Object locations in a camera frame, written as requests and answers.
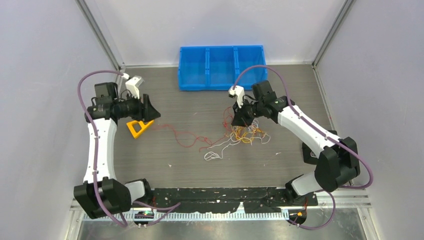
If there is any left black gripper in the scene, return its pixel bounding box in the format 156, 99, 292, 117
114, 91, 161, 123

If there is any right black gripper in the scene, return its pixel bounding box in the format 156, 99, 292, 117
231, 97, 264, 128

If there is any orange yellow thin cable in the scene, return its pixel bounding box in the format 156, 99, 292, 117
231, 125, 268, 145

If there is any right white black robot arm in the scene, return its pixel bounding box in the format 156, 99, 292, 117
228, 80, 361, 205

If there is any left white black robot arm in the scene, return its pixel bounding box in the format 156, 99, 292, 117
73, 80, 161, 219

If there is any yellow triangular plastic stand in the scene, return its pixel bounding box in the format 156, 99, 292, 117
126, 120, 155, 139

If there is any blue three-compartment plastic bin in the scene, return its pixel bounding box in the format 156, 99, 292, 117
177, 45, 266, 91

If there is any black triangular stand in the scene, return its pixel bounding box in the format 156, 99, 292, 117
295, 130, 340, 165

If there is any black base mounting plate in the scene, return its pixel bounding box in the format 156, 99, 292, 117
147, 186, 318, 214

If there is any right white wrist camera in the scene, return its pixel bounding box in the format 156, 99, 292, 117
228, 85, 245, 109

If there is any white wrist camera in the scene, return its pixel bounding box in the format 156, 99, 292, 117
122, 73, 144, 99
228, 85, 245, 109

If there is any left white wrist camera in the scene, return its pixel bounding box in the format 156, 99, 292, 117
122, 73, 144, 99

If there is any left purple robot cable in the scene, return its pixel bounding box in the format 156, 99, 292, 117
77, 69, 181, 229

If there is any aluminium front rail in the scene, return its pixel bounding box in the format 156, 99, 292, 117
69, 187, 372, 222

